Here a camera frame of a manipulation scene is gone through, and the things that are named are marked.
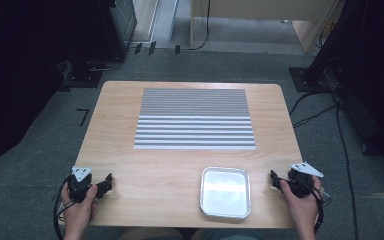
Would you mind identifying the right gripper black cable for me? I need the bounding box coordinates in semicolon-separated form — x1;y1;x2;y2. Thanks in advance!
293;174;326;235

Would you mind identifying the hanging black cable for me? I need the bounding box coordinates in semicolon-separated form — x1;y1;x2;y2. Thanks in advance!
189;0;212;52

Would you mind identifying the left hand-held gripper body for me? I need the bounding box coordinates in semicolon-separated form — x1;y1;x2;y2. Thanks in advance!
67;165;98;204

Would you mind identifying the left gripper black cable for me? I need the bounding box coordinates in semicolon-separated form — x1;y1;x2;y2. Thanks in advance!
52;174;73;240

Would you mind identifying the grey striped placemat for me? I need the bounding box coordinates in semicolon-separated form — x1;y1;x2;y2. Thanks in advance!
133;88;257;151

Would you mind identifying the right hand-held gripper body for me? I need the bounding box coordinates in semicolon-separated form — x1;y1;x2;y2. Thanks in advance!
285;161;325;199

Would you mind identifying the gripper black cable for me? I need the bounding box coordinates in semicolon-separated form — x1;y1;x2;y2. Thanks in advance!
52;174;73;240
293;174;326;235

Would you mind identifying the square metal tray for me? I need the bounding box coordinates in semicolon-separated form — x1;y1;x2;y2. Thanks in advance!
198;166;252;220

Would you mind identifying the person's right hand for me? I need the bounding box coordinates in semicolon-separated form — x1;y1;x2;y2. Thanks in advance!
279;175;323;232

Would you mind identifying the black stand base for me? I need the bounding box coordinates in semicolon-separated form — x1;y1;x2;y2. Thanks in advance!
61;59;105;89
288;66;343;93

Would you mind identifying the dark glass cabinet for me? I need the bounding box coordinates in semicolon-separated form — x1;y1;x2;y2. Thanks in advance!
108;0;138;60

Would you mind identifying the long black floor cable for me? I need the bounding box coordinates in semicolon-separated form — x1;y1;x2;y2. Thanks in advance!
333;94;360;240

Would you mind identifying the black curtain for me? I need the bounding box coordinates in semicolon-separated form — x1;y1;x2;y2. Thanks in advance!
304;0;384;171
0;0;128;181

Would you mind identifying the light wooden desk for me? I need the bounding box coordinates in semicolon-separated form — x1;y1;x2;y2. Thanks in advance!
189;0;343;55

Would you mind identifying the person's left hand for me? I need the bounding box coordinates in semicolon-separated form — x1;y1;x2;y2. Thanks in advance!
61;182;99;234

